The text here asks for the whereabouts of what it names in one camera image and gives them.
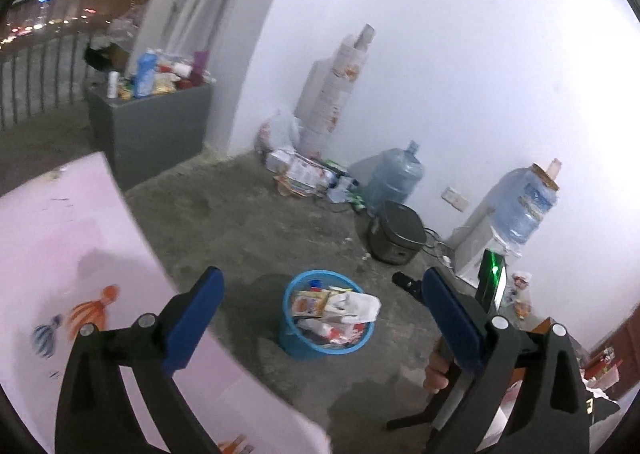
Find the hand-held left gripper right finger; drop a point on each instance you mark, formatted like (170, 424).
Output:
(455, 319)

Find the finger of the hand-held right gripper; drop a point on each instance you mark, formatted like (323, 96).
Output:
(407, 283)

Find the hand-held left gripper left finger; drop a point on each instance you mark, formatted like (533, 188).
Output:
(195, 319)

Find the white wrapper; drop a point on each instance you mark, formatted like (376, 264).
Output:
(357, 306)

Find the orange white snack packet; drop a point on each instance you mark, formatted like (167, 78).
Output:
(310, 305)

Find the blue plastic waste basket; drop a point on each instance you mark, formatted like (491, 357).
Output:
(300, 344)

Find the person's right hand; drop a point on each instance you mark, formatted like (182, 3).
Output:
(436, 376)

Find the white water dispenser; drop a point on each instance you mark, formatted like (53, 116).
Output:
(475, 244)

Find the black rice cooker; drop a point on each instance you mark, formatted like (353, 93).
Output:
(395, 234)

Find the blue water jug with label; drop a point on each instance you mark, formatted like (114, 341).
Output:
(525, 204)

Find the green bottles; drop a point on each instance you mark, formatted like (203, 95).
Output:
(359, 203)

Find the empty blue water jug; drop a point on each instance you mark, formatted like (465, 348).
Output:
(395, 178)

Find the pile of snack packets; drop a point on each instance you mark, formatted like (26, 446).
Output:
(602, 369)

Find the white carton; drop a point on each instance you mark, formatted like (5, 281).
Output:
(279, 161)

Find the grey cabinet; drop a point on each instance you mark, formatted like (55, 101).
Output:
(150, 133)

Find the white plastic bag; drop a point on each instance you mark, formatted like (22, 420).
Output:
(280, 131)

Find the yellow packet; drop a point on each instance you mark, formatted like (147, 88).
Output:
(165, 83)

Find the small white bottle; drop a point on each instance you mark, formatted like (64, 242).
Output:
(113, 86)

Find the blue detergent bottle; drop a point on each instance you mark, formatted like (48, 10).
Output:
(145, 76)

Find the purple carton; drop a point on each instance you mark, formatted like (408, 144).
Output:
(200, 66)

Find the black bag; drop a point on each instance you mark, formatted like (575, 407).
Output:
(100, 58)

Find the metal railing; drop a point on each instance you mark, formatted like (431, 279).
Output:
(40, 78)

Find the clear plastic bag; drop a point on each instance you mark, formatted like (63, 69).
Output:
(121, 31)

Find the wall socket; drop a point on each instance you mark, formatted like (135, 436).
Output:
(455, 199)

